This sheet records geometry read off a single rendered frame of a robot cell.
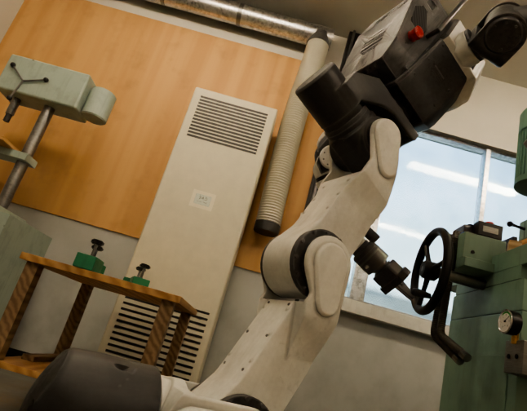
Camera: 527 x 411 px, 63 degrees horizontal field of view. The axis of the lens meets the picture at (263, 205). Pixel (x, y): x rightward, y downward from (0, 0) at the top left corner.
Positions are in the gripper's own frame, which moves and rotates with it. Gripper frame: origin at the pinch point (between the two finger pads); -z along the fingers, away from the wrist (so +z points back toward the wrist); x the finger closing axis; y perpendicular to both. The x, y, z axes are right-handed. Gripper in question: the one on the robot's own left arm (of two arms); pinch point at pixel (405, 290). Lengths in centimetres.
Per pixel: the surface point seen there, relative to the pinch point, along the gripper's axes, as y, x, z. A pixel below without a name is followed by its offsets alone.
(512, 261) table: 16.0, 22.5, -14.6
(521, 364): -14.9, 20.8, -26.5
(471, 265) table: 16.9, 11.7, -9.3
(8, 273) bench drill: -50, -122, 127
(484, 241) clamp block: 26.6, 15.1, -7.9
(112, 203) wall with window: 21, -129, 141
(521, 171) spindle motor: 55, 29, -3
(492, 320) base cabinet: 7.6, 8.2, -23.2
